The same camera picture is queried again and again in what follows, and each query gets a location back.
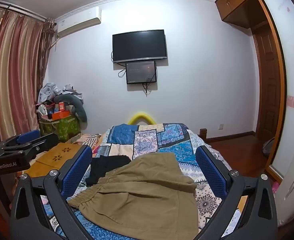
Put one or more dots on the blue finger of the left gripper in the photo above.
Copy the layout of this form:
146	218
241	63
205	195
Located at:
28	137

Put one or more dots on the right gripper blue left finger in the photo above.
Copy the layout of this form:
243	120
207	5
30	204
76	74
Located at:
28	216

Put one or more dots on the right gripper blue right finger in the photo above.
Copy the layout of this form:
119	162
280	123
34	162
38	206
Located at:
258	220

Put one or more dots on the khaki pants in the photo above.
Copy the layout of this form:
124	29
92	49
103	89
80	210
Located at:
149	198

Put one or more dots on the black folded garment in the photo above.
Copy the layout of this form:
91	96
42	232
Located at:
100	166

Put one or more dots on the wooden lap table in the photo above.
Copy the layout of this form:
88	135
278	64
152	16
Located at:
52	159

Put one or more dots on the green storage bag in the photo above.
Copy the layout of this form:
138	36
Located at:
64	128

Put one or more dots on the orange box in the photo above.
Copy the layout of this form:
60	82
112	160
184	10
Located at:
60	115

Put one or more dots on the pile of grey clothes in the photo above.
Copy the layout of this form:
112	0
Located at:
50	90

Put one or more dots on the blue patchwork bed quilt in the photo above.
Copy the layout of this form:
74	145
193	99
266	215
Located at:
136	140

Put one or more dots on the pink striped curtain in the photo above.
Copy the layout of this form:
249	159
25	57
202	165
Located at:
24	51

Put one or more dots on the wooden door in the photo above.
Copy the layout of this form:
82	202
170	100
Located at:
269	81

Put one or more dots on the white air conditioner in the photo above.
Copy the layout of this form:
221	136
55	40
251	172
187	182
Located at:
79	21

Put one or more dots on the wooden overhead cabinet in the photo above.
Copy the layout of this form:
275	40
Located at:
242	13

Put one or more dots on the wooden bed post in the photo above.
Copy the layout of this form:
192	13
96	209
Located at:
203	133

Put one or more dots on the yellow curved bed rail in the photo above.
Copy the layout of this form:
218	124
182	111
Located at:
141	116

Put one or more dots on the small wall monitor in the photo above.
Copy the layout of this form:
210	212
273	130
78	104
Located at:
141	72

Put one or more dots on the large wall television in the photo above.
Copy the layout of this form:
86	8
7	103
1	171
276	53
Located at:
139	46

